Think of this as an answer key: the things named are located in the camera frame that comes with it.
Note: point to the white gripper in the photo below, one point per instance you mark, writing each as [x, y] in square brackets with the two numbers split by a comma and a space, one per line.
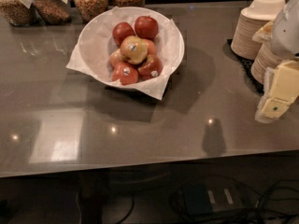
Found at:
[287, 34]

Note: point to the yellow-green apple with sticker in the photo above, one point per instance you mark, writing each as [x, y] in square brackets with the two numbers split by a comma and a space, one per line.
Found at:
[133, 50]

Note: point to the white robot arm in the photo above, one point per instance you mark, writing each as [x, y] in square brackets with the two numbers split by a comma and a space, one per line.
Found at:
[285, 34]

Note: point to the red apple front right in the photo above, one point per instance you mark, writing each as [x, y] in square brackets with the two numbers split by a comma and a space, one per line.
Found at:
[151, 67]

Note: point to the orange apple right middle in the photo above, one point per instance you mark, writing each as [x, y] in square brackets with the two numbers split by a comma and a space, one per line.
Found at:
[150, 46]

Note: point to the dark red apple back right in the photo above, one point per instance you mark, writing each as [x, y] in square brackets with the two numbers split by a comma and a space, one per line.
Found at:
[146, 27]

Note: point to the dark red apple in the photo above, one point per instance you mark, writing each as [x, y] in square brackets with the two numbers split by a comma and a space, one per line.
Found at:
[146, 27]
[121, 31]

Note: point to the red apple front left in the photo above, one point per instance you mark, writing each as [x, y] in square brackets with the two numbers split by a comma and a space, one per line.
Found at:
[125, 73]

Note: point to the dark red apple back left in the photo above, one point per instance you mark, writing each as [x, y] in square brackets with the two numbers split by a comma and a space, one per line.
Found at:
[121, 31]

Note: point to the pale apple left side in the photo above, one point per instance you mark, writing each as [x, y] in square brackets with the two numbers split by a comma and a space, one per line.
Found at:
[115, 58]

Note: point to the white bowl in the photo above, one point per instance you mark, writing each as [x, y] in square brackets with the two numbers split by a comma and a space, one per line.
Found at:
[93, 44]

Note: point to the front stack of paper bowls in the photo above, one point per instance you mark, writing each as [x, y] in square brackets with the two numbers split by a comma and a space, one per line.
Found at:
[264, 59]

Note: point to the black tray mat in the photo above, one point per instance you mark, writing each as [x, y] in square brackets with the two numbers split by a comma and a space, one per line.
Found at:
[251, 82]

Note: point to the tall stack of paper bowls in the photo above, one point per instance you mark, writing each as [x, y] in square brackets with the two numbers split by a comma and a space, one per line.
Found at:
[250, 20]

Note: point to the black power adapter box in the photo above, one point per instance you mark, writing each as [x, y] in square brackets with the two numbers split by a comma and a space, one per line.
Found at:
[205, 199]

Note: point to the white paper liner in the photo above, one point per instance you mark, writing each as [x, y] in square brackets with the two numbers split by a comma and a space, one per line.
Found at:
[93, 52]

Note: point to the glass jar of light cereal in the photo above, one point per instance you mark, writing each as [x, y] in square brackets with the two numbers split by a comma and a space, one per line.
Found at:
[89, 9]

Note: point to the glass jar of dark granola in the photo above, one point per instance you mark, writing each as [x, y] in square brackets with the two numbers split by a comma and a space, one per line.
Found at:
[54, 12]

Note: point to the glass jar of cereal far left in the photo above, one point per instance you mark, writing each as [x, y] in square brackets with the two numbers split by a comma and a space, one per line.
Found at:
[18, 12]

